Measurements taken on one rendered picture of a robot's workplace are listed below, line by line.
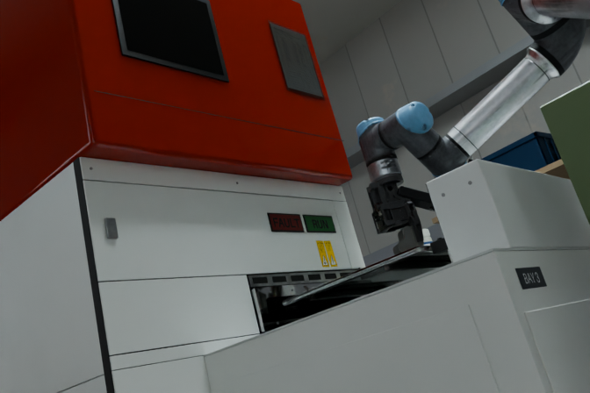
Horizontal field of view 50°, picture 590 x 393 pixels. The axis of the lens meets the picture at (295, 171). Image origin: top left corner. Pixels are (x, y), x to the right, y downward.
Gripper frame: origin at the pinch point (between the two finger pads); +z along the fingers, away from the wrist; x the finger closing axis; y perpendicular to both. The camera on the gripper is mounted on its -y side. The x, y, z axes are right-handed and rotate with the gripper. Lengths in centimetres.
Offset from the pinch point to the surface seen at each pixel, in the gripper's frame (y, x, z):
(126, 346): 65, 17, 6
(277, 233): 28.9, -10.6, -15.5
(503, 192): 6, 50, 1
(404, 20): -159, -257, -224
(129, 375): 66, 17, 11
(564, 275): -3.8, 43.1, 14.2
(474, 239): 12, 49, 7
